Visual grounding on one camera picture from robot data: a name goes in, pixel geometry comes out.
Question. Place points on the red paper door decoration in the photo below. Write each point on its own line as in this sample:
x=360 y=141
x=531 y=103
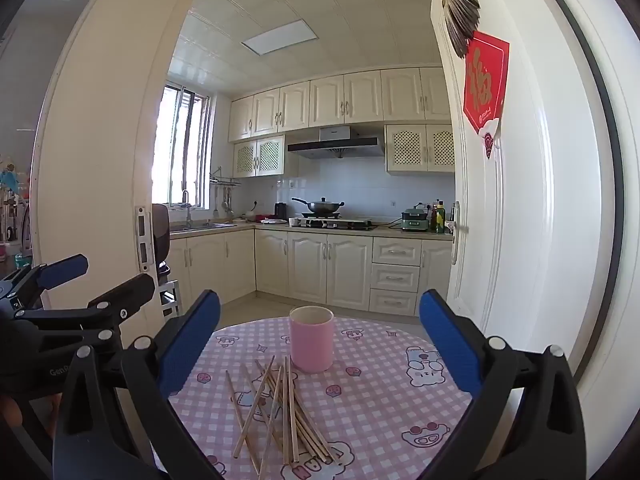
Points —
x=482 y=85

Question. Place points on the green electric cooker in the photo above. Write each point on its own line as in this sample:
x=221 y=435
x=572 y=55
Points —
x=415 y=220

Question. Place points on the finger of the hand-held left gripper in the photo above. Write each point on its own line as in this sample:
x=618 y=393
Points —
x=62 y=267
x=130 y=295

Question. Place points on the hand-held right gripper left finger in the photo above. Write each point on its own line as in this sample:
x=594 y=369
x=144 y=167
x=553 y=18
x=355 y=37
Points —
x=190 y=340

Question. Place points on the dark sauce bottle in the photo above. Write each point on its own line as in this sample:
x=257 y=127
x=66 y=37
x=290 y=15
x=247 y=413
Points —
x=453 y=212

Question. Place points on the red sauce bottle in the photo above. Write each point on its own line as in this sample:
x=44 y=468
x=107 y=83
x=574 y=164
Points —
x=433 y=217

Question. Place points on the cream kitchen cabinets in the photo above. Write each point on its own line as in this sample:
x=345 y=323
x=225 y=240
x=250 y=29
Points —
x=310 y=265
x=325 y=100

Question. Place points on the black air fryer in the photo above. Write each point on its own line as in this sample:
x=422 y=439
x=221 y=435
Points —
x=161 y=235

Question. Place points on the pile of wooden chopsticks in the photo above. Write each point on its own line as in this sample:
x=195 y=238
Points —
x=288 y=410

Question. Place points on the pink checked tablecloth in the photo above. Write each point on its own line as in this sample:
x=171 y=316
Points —
x=375 y=410

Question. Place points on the ceiling light panel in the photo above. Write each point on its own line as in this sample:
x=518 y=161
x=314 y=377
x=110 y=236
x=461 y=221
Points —
x=280 y=37

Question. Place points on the black wok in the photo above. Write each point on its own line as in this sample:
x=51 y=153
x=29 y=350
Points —
x=322 y=206

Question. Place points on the range hood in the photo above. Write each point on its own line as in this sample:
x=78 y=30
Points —
x=335 y=146

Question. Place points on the metal trolley rack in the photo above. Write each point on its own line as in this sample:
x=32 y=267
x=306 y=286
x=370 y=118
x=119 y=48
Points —
x=167 y=290

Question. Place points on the hanging fan decoration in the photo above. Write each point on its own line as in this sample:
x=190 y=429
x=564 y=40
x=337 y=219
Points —
x=462 y=15

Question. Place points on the gas stove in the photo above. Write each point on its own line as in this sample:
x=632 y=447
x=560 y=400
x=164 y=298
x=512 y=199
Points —
x=340 y=222

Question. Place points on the white door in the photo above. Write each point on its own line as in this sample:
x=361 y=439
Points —
x=525 y=210

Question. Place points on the cream lattice door cabinet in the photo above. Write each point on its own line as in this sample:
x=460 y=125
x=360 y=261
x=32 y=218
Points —
x=260 y=156
x=417 y=147

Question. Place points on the kitchen sink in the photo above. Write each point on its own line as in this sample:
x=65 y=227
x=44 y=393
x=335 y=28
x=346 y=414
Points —
x=200 y=227

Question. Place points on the shelf with colourful objects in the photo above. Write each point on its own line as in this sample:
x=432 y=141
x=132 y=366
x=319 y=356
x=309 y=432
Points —
x=15 y=210

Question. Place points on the pink cup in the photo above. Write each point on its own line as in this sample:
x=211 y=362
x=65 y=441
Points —
x=311 y=345

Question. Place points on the cream lower kitchen cabinets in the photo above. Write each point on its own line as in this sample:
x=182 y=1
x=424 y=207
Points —
x=310 y=265

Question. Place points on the person's left hand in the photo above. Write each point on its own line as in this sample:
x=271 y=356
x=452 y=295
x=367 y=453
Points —
x=9 y=412

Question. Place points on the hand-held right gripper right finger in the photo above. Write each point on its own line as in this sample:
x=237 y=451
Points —
x=450 y=345

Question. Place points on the sink faucet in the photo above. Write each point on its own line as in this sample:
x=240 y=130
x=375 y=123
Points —
x=187 y=210

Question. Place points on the cream upper kitchen cabinets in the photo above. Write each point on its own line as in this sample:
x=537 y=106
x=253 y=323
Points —
x=325 y=100

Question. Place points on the kitchen window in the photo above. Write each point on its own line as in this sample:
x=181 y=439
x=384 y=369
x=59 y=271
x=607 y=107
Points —
x=172 y=150

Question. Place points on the hanging kitchen utensils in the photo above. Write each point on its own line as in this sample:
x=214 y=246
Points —
x=226 y=200

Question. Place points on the wall utensil rack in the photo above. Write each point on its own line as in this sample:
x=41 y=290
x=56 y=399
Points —
x=225 y=180

